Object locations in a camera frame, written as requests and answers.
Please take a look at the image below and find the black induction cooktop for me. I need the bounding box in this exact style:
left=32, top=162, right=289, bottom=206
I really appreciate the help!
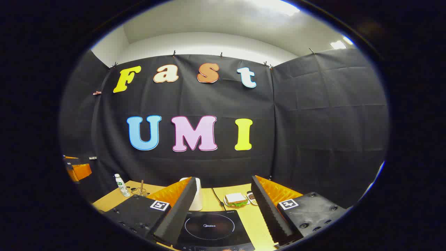
left=173, top=209, right=255, bottom=251

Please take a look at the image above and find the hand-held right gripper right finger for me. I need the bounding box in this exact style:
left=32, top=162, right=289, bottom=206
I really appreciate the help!
left=251, top=175, right=349, bottom=249

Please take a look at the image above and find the small white plate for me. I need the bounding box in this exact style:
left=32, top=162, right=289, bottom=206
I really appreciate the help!
left=223, top=195, right=249, bottom=208

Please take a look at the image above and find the white drink bottle green label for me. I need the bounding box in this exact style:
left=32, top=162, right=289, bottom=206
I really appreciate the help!
left=114, top=174, right=131, bottom=198

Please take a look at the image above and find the black backdrop cloth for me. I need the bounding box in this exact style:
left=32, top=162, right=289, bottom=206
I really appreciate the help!
left=59, top=48, right=390, bottom=210

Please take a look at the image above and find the large ceiling light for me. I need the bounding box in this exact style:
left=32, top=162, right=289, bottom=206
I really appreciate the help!
left=244, top=0, right=300, bottom=16

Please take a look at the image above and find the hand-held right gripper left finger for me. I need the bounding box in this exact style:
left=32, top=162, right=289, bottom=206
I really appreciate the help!
left=105, top=177, right=198, bottom=246

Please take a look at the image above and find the white panel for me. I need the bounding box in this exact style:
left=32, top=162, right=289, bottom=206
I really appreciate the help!
left=361, top=160, right=385, bottom=201

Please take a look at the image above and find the white toaster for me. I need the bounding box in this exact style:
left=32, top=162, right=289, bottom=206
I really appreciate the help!
left=179, top=177, right=203, bottom=212

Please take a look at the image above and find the sandwich with lettuce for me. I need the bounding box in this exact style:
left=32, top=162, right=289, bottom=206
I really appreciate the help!
left=225, top=193, right=248, bottom=207

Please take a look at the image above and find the black power cable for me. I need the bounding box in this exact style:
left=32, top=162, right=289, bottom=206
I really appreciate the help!
left=211, top=188, right=225, bottom=210

